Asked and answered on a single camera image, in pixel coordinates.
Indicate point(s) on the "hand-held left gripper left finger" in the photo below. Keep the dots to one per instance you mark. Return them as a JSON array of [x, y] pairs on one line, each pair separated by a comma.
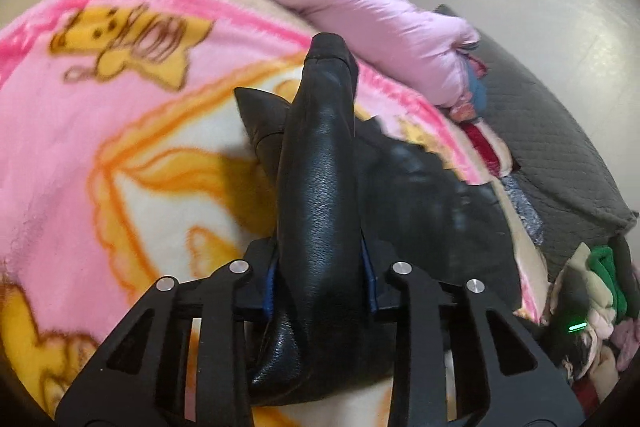
[[271, 292]]

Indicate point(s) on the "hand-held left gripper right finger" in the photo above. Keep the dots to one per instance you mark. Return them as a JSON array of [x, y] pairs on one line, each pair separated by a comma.
[[371, 292]]

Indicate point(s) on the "black leather jacket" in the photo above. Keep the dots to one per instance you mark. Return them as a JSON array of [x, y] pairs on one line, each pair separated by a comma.
[[320, 187]]

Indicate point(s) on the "dark green garment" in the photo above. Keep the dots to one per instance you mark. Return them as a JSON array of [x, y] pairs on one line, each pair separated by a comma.
[[607, 277]]

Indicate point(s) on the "heap of mixed garments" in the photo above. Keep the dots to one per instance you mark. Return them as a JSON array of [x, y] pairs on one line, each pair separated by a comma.
[[612, 347]]

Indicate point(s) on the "blue white patterned cloth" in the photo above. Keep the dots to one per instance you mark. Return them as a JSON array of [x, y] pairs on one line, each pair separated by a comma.
[[525, 212]]

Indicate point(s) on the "grey quilted bedspread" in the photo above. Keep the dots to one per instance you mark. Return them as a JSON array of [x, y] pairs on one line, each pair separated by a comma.
[[550, 147]]

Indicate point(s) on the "red cloth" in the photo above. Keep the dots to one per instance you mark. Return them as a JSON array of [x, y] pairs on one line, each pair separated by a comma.
[[487, 147]]

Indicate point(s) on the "pink cartoon printed blanket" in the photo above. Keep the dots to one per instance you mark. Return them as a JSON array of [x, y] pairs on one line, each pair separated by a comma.
[[100, 157]]

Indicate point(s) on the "blue floral cloth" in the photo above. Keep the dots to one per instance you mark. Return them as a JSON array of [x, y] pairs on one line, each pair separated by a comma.
[[475, 89]]

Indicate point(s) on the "pink puffy jacket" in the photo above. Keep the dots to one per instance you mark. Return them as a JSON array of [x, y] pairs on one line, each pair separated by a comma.
[[360, 7]]

